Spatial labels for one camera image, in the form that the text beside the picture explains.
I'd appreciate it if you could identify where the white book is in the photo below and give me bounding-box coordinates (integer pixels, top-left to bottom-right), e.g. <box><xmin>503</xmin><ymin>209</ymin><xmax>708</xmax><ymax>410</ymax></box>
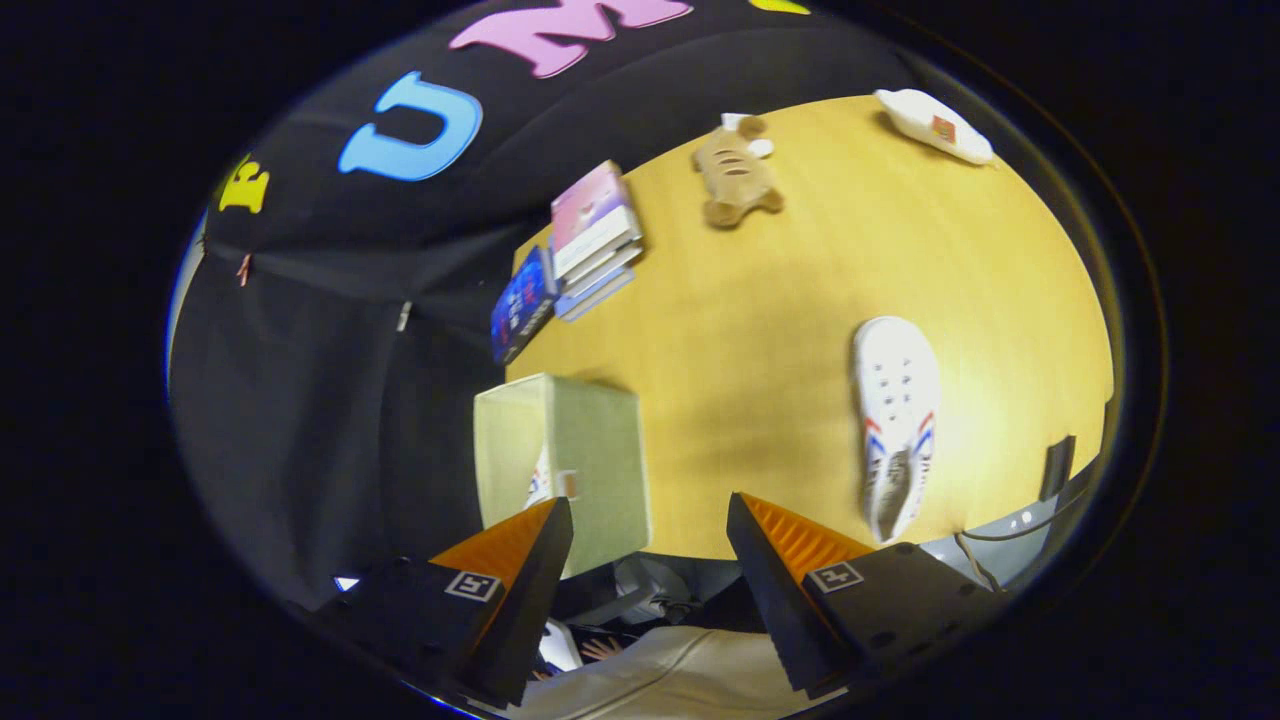
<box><xmin>555</xmin><ymin>235</ymin><xmax>645</xmax><ymax>297</ymax></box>

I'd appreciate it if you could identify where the green fabric storage box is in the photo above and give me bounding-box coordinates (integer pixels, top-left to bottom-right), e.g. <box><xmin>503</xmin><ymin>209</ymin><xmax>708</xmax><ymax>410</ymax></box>
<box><xmin>473</xmin><ymin>372</ymin><xmax>654</xmax><ymax>582</ymax></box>

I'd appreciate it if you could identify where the black rectangular object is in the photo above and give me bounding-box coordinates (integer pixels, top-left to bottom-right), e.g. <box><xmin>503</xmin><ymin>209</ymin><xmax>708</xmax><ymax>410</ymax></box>
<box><xmin>1037</xmin><ymin>434</ymin><xmax>1078</xmax><ymax>503</ymax></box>

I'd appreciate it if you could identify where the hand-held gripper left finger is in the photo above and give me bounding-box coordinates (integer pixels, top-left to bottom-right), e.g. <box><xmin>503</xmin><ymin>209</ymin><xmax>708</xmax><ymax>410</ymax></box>
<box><xmin>308</xmin><ymin>495</ymin><xmax>576</xmax><ymax>709</ymax></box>

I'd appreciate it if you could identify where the pink cover book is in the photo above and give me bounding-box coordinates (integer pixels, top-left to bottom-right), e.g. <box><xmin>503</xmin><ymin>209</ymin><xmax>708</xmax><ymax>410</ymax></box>
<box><xmin>549</xmin><ymin>159</ymin><xmax>644</xmax><ymax>278</ymax></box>

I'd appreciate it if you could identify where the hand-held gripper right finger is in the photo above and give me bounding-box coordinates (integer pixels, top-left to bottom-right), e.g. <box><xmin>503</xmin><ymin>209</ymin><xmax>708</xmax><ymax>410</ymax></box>
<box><xmin>725</xmin><ymin>491</ymin><xmax>1012</xmax><ymax>702</ymax></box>

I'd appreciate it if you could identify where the white canvas shoe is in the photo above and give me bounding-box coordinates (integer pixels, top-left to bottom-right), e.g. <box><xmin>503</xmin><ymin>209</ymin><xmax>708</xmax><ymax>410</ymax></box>
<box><xmin>851</xmin><ymin>315</ymin><xmax>944</xmax><ymax>547</ymax></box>
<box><xmin>524</xmin><ymin>444</ymin><xmax>562</xmax><ymax>512</ymax></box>

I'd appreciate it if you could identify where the dark blue book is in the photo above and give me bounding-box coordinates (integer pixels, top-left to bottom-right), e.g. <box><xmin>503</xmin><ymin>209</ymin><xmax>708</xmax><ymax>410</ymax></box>
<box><xmin>489</xmin><ymin>244</ymin><xmax>560</xmax><ymax>367</ymax></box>

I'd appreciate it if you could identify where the pale blue book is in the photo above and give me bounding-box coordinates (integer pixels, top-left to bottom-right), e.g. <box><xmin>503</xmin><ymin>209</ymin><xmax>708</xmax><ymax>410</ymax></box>
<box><xmin>554</xmin><ymin>265</ymin><xmax>638</xmax><ymax>324</ymax></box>

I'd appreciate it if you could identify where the brown plush bear toy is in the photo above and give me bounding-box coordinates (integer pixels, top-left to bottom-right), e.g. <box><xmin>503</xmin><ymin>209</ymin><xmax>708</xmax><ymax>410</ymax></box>
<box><xmin>691</xmin><ymin>114</ymin><xmax>787</xmax><ymax>230</ymax></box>

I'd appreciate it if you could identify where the black backdrop cloth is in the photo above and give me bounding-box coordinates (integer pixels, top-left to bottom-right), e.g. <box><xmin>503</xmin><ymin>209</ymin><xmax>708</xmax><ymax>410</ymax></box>
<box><xmin>168</xmin><ymin>0</ymin><xmax>921</xmax><ymax>611</ymax></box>

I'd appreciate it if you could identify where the white soft packet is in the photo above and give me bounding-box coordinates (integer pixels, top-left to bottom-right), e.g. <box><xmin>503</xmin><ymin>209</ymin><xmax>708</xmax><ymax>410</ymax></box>
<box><xmin>874</xmin><ymin>87</ymin><xmax>997</xmax><ymax>167</ymax></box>

